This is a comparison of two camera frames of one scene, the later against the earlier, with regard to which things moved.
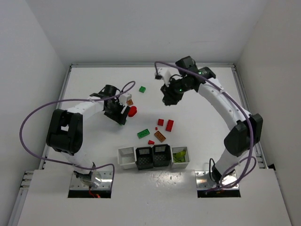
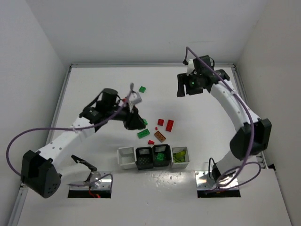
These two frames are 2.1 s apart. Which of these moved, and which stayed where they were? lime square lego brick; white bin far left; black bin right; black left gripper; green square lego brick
Moved: green square lego brick; black left gripper
Stayed: white bin far left; lime square lego brick; black bin right
